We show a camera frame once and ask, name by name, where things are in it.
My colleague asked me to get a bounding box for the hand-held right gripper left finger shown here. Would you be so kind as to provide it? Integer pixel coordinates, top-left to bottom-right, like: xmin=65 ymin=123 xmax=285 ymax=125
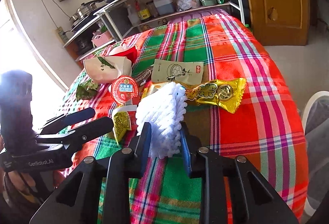
xmin=29 ymin=123 xmax=155 ymax=224

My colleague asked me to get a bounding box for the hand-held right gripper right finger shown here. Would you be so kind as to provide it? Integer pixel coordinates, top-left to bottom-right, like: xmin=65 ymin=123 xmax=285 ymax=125
xmin=178 ymin=128 xmax=300 ymax=224

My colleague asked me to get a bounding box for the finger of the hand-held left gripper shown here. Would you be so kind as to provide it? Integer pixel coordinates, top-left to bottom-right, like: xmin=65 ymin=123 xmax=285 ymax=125
xmin=38 ymin=107 xmax=96 ymax=135
xmin=36 ymin=116 xmax=114 ymax=153

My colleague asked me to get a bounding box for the beige paper bag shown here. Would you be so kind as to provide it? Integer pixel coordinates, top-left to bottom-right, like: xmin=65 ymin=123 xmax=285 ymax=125
xmin=83 ymin=55 xmax=133 ymax=84

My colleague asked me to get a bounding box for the brown coffee stick packet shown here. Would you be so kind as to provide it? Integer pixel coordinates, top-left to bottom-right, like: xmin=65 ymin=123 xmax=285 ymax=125
xmin=132 ymin=66 xmax=155 ymax=86

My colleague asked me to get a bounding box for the white trash bin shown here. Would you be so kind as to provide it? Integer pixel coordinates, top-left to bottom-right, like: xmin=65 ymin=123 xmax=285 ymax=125
xmin=301 ymin=92 xmax=329 ymax=217

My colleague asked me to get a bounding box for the person's left hand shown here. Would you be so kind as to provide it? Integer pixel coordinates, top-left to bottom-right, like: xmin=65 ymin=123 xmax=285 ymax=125
xmin=4 ymin=171 xmax=39 ymax=204

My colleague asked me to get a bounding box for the small yellow sauce packet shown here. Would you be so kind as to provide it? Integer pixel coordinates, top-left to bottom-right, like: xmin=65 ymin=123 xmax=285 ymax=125
xmin=112 ymin=102 xmax=137 ymax=145

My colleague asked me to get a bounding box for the crumpled green wrapper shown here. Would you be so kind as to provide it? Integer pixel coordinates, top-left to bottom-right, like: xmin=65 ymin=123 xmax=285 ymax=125
xmin=76 ymin=80 xmax=99 ymax=100

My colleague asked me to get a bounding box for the red jelly cup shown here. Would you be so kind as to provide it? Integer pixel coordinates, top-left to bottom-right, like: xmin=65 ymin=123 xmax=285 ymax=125
xmin=111 ymin=75 xmax=139 ymax=105

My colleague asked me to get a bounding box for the crumpled yellow wrapper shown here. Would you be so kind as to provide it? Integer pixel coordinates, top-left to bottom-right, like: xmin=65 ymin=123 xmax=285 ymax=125
xmin=141 ymin=82 xmax=165 ymax=99

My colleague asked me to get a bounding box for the plaid blanket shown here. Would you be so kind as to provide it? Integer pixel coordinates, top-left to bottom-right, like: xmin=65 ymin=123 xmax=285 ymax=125
xmin=63 ymin=14 xmax=309 ymax=224

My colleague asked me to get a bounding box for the gold candy wrapper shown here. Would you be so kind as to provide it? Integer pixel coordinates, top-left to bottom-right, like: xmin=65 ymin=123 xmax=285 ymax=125
xmin=184 ymin=78 xmax=247 ymax=114

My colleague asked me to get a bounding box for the red tissue box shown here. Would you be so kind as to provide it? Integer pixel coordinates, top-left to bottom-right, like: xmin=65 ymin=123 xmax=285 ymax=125
xmin=109 ymin=43 xmax=137 ymax=61

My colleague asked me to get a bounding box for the pink plastic basket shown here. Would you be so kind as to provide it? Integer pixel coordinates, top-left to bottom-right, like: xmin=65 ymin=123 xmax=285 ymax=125
xmin=91 ymin=31 xmax=114 ymax=47

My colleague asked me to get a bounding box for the white power strip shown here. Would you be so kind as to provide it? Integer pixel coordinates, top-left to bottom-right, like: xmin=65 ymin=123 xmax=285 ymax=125
xmin=56 ymin=26 xmax=69 ymax=45

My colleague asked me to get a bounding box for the beige printed food wrapper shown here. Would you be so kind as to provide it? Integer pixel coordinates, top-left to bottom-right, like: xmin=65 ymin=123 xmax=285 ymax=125
xmin=151 ymin=59 xmax=204 ymax=85

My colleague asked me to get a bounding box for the black induction cooker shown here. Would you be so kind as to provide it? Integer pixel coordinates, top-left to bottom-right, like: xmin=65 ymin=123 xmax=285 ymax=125
xmin=71 ymin=16 xmax=101 ymax=32

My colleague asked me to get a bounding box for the steel cooking pot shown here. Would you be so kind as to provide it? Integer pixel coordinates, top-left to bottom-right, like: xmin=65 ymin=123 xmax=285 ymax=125
xmin=69 ymin=2 xmax=97 ymax=23

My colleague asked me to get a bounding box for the clear plastic bottle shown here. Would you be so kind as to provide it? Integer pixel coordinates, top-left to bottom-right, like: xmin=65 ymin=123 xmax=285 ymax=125
xmin=126 ymin=3 xmax=140 ymax=25

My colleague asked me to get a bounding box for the yellow label oil bottle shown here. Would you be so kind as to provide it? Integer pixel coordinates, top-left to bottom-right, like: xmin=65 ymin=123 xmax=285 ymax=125
xmin=135 ymin=0 xmax=151 ymax=22

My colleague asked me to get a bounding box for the pink storage box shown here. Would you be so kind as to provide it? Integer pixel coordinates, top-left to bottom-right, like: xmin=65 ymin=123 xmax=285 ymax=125
xmin=167 ymin=8 xmax=229 ymax=25

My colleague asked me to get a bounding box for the plastic jug of dark liquid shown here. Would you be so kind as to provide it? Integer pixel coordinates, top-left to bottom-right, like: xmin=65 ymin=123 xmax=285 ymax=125
xmin=153 ymin=0 xmax=176 ymax=15

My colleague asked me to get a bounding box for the clear plastic bag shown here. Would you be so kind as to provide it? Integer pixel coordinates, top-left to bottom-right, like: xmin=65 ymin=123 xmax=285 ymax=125
xmin=176 ymin=0 xmax=192 ymax=11

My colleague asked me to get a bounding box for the wooden door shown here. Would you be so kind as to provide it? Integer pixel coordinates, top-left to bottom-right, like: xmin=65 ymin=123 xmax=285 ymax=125
xmin=238 ymin=0 xmax=310 ymax=46

